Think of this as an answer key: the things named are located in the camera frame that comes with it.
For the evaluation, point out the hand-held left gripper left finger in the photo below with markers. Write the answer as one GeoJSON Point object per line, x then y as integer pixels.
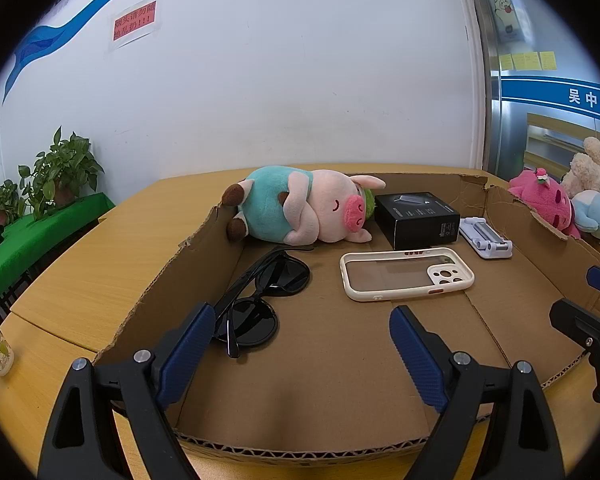
{"type": "Point", "coordinates": [190, 350]}

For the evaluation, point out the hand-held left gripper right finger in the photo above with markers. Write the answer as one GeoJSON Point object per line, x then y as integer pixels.
{"type": "Point", "coordinates": [415, 355]}

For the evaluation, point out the black sunglasses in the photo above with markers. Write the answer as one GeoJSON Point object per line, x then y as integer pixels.
{"type": "Point", "coordinates": [252, 322]}

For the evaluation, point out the cream phone case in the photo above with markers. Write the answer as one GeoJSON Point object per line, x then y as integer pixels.
{"type": "Point", "coordinates": [452, 280]}

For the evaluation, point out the cardboard box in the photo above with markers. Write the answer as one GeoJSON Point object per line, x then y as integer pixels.
{"type": "Point", "coordinates": [330, 360]}

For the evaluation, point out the white phone stand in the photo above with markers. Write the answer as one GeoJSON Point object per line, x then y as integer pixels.
{"type": "Point", "coordinates": [485, 240]}

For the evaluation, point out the black product box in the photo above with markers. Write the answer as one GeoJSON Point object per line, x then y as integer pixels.
{"type": "Point", "coordinates": [415, 220]}

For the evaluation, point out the wooden desktop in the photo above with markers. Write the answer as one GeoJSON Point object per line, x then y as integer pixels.
{"type": "Point", "coordinates": [105, 280]}

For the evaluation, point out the blue elephant plush toy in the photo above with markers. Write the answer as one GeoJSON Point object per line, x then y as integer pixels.
{"type": "Point", "coordinates": [592, 210]}

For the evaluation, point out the pink bear plush toy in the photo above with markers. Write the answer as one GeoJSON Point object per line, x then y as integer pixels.
{"type": "Point", "coordinates": [545, 200]}

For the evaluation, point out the cream plush toy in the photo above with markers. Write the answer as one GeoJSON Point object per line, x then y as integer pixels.
{"type": "Point", "coordinates": [587, 170]}

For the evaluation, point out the glass door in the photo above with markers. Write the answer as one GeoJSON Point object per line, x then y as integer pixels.
{"type": "Point", "coordinates": [545, 125]}

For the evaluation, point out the pink pig plush toy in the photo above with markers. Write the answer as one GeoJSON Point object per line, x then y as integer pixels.
{"type": "Point", "coordinates": [280, 200]}

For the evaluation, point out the green tablecloth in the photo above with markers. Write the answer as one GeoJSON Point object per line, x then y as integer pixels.
{"type": "Point", "coordinates": [40, 240]}

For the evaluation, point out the large potted plant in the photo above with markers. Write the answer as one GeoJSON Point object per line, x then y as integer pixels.
{"type": "Point", "coordinates": [62, 170]}

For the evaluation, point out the yellow sticky note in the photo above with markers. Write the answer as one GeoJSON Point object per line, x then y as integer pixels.
{"type": "Point", "coordinates": [506, 62]}
{"type": "Point", "coordinates": [525, 61]}
{"type": "Point", "coordinates": [547, 60]}

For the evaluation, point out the small potted plant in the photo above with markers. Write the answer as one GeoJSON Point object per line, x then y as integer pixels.
{"type": "Point", "coordinates": [2, 202]}

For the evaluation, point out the cartoon sheep door poster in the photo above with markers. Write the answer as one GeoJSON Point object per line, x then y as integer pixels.
{"type": "Point", "coordinates": [506, 12]}

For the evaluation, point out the red wall sign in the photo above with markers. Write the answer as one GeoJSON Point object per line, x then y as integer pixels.
{"type": "Point", "coordinates": [135, 22]}

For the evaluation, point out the blue wave wall decal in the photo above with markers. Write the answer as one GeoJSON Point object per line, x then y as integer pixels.
{"type": "Point", "coordinates": [40, 42]}

